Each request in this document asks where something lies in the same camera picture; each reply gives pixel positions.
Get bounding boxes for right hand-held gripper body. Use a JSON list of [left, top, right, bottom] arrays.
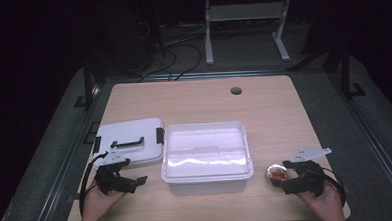
[[286, 146, 335, 200]]

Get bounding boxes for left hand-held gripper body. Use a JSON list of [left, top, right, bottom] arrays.
[[93, 150, 138, 196]]

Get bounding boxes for small round red-labelled container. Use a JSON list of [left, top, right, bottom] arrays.
[[265, 162, 291, 187]]

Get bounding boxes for white box lid black handle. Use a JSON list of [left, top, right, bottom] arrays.
[[90, 116, 167, 170]]

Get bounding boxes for white storage box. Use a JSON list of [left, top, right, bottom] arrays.
[[159, 119, 257, 197]]

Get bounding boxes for person's left hand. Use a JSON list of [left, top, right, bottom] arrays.
[[81, 180, 127, 221]]

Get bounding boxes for person's right hand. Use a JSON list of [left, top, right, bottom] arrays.
[[294, 179, 345, 218]]

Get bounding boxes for white metal stand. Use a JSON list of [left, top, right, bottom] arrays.
[[202, 0, 297, 66]]

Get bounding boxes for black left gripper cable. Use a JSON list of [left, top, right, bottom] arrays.
[[76, 151, 113, 218]]

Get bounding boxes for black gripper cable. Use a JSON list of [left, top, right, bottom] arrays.
[[76, 151, 113, 218], [321, 165, 348, 207]]

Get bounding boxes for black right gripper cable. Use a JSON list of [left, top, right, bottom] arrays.
[[321, 165, 348, 207]]

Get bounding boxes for black frame post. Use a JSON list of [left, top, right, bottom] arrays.
[[338, 44, 368, 100], [71, 58, 102, 112]]

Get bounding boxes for black floor cables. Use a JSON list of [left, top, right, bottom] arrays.
[[136, 42, 205, 84]]

